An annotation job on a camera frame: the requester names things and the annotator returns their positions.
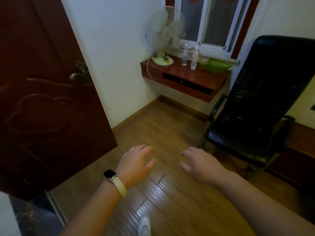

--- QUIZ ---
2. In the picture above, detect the person's left hand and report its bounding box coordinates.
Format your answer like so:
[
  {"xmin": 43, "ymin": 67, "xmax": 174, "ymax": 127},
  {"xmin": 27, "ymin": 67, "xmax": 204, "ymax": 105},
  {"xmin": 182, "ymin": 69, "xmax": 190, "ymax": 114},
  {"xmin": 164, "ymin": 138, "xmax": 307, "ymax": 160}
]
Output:
[{"xmin": 114, "ymin": 144, "xmax": 157, "ymax": 191}]

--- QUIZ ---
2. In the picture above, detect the person's right hand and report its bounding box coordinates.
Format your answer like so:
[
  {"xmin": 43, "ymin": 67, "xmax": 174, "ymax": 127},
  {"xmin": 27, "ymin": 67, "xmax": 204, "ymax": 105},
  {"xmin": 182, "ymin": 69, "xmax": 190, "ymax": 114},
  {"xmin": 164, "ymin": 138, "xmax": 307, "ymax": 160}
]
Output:
[{"xmin": 179, "ymin": 147, "xmax": 231, "ymax": 187}]

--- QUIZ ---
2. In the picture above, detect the person's right forearm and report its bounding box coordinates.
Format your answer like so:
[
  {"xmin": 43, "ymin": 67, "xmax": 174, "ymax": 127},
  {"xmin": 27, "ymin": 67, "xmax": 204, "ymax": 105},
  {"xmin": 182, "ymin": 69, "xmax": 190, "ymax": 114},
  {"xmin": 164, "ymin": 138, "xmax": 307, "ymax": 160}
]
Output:
[{"xmin": 216, "ymin": 170, "xmax": 315, "ymax": 236}]

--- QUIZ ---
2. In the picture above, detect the person's left forearm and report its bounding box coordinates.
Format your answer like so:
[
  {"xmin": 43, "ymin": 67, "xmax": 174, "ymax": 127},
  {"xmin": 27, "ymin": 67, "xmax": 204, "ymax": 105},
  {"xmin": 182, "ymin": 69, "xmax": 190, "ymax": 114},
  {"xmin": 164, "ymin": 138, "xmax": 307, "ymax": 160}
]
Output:
[{"xmin": 58, "ymin": 180, "xmax": 127, "ymax": 236}]

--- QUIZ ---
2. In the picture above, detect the person's white shoe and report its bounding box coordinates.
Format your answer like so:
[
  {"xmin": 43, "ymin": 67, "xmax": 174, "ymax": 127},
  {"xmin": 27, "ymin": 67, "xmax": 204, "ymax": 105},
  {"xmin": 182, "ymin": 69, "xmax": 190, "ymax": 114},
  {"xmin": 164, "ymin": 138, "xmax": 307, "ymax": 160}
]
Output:
[{"xmin": 137, "ymin": 215, "xmax": 152, "ymax": 236}]

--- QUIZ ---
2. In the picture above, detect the smartwatch with white band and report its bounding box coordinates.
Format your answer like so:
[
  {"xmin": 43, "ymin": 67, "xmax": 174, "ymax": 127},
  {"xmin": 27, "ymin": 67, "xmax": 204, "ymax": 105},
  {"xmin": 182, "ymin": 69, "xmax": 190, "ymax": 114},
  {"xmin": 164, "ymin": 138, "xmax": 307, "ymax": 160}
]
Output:
[{"xmin": 103, "ymin": 169, "xmax": 128, "ymax": 198}]

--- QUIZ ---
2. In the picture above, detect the black leather office chair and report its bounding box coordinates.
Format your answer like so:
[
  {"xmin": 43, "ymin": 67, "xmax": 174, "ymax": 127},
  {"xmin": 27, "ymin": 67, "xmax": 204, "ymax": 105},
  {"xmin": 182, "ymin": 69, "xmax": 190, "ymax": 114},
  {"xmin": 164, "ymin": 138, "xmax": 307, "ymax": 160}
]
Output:
[{"xmin": 200, "ymin": 35, "xmax": 315, "ymax": 180}]

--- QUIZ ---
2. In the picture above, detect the brown wooden nightstand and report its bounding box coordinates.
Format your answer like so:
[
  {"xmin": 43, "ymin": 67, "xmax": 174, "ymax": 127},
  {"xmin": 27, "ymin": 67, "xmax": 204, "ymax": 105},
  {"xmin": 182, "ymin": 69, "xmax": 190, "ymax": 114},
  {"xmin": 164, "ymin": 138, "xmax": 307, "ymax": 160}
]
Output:
[{"xmin": 267, "ymin": 120, "xmax": 315, "ymax": 192}]

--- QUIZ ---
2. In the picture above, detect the reddish wooden table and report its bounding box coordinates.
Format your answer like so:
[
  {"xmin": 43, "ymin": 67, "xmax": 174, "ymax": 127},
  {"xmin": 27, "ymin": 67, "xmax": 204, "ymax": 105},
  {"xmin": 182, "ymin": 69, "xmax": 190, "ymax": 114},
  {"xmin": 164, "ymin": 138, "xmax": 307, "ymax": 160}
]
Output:
[{"xmin": 139, "ymin": 55, "xmax": 232, "ymax": 104}]

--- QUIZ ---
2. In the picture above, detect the green glass dish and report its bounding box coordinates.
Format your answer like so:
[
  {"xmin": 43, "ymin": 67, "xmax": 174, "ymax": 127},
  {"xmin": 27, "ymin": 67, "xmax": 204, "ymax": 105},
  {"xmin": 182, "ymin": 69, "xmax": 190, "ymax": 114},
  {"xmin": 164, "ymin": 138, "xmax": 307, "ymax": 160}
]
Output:
[{"xmin": 199, "ymin": 58, "xmax": 233, "ymax": 74}]

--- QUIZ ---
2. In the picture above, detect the dark brown wooden door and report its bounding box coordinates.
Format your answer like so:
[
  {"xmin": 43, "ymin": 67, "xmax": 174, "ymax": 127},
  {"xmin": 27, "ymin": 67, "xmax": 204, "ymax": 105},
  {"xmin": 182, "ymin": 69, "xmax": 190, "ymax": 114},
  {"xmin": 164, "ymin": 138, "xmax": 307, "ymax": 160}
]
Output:
[{"xmin": 0, "ymin": 0, "xmax": 118, "ymax": 202}]

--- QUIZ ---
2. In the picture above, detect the white window ledge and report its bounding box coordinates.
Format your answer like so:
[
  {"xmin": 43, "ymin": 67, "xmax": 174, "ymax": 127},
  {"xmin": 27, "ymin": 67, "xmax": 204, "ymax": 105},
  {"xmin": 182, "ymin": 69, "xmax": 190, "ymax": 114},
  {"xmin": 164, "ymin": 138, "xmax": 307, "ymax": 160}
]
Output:
[{"xmin": 172, "ymin": 45, "xmax": 241, "ymax": 66}]

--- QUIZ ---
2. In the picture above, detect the white table fan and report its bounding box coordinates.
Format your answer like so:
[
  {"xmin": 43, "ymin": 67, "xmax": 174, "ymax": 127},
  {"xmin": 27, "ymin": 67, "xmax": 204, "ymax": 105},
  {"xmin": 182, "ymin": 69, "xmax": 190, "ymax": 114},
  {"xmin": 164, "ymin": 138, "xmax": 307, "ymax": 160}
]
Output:
[{"xmin": 144, "ymin": 5, "xmax": 185, "ymax": 66}]

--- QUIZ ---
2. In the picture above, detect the white framed sliding window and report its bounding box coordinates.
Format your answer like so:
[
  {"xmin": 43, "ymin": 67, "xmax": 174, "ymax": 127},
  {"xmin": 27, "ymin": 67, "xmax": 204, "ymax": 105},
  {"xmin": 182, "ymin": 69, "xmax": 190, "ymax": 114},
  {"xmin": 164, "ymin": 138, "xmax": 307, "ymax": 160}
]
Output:
[{"xmin": 174, "ymin": 0, "xmax": 253, "ymax": 58}]

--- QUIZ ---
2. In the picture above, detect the dark wooden window trim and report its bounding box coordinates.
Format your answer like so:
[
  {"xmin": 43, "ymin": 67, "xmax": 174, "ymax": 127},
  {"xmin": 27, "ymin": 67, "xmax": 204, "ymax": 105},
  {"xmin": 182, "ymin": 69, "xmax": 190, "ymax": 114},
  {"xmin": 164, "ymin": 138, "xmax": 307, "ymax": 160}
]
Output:
[{"xmin": 165, "ymin": 0, "xmax": 261, "ymax": 60}]

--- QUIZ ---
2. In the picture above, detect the white fan cable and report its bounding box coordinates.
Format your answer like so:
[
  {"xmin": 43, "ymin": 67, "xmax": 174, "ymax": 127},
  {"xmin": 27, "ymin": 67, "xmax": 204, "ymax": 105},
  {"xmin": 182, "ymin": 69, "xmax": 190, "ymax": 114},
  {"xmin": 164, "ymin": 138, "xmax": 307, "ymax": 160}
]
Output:
[{"xmin": 146, "ymin": 59, "xmax": 164, "ymax": 95}]

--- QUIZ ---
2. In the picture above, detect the metal door handle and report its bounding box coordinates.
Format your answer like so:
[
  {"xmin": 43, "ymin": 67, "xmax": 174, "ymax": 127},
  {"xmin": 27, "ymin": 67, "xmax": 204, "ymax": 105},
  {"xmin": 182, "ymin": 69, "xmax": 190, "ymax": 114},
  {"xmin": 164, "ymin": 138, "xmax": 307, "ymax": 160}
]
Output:
[{"xmin": 69, "ymin": 60, "xmax": 94, "ymax": 88}]

